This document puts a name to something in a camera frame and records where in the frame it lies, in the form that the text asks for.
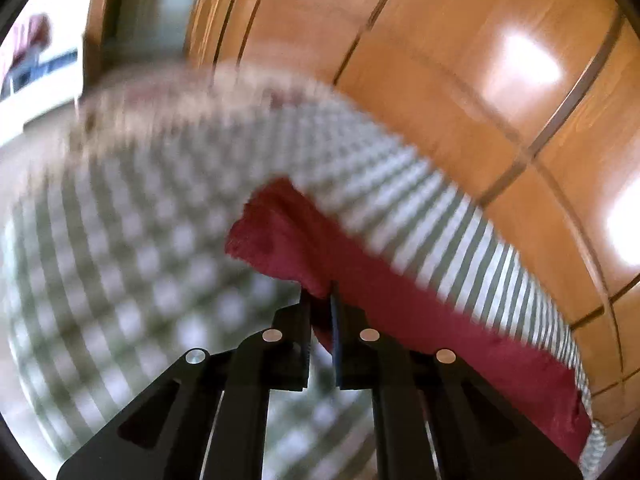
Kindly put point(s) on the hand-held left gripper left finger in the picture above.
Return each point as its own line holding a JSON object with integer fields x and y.
{"x": 294, "y": 350}

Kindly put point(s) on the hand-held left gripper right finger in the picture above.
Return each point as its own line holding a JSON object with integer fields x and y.
{"x": 336, "y": 340}

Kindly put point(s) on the red cloth garment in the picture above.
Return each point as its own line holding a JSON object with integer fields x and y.
{"x": 400, "y": 310}

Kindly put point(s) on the green white checked blanket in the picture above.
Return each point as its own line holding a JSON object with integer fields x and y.
{"x": 125, "y": 235}

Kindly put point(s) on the wooden panelled headboard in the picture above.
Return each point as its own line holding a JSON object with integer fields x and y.
{"x": 450, "y": 85}

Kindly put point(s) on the red and white object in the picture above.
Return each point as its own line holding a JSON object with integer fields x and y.
{"x": 30, "y": 55}

